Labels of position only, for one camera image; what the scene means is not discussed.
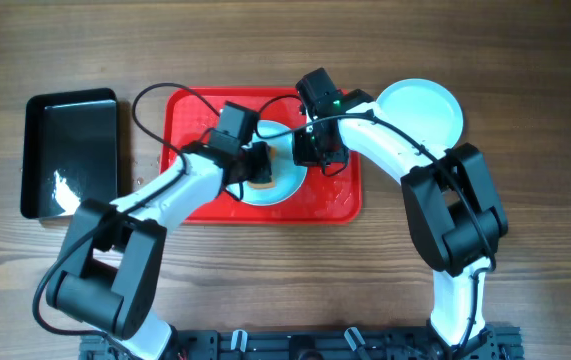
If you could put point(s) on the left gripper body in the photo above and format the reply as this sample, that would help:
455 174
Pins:
254 161

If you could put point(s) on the orange green sponge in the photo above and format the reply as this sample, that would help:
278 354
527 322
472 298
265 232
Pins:
269 182

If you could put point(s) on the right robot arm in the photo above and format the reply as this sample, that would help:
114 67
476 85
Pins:
454 213

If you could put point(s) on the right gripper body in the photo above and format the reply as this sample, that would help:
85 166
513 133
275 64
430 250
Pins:
311 150

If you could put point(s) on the light blue plate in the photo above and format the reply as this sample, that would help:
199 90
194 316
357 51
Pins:
425 110
287 176

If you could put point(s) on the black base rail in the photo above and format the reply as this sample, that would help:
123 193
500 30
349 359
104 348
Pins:
494 342

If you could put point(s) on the red plastic tray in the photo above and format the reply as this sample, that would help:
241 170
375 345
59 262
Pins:
336 199

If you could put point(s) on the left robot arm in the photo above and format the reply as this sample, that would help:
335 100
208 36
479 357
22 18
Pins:
107 271

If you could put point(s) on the black water tray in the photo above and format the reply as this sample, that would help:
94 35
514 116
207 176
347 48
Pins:
71 151

